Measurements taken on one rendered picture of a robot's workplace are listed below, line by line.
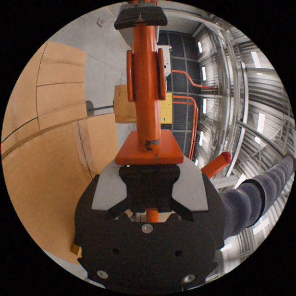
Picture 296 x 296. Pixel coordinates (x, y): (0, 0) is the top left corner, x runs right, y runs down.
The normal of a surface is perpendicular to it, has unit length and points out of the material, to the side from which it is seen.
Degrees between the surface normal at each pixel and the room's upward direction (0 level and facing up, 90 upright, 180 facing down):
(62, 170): 0
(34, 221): 0
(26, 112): 0
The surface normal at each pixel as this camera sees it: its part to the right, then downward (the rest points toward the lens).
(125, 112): -0.04, 0.15
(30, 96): 1.00, -0.01
